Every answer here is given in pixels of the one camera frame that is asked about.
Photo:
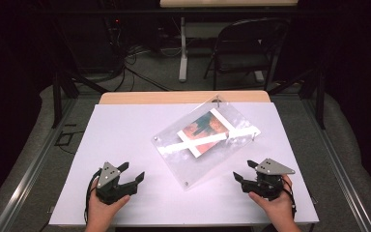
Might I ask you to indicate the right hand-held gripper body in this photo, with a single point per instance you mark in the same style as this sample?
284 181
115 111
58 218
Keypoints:
272 169

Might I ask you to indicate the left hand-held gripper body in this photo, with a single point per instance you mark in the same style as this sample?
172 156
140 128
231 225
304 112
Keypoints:
108 175

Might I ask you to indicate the clear acrylic photo frame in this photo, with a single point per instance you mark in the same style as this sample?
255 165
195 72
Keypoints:
186 167

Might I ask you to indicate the painting print with white border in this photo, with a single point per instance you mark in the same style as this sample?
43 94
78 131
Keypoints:
206 129

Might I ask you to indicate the person's left hand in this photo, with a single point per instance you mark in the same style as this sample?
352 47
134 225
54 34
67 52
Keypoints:
101 212

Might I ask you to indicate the person's right hand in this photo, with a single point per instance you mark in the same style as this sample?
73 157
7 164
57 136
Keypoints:
278 209

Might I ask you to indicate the white table mat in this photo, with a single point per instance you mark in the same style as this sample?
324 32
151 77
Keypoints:
125 135

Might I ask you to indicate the wooden table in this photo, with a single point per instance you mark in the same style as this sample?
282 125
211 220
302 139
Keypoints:
161 97

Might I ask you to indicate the black metal stand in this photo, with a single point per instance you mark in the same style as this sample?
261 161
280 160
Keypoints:
319 96
57 96

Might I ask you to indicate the black folding chair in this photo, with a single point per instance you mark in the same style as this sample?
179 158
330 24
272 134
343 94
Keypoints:
238 61

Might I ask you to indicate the light desk with white legs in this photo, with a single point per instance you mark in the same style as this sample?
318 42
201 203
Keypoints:
183 48

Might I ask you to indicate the dark equipment with red light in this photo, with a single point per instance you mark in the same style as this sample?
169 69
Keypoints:
115 29

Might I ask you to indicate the aluminium rail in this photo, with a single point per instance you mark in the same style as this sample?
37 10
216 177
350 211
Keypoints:
29 180
341 167

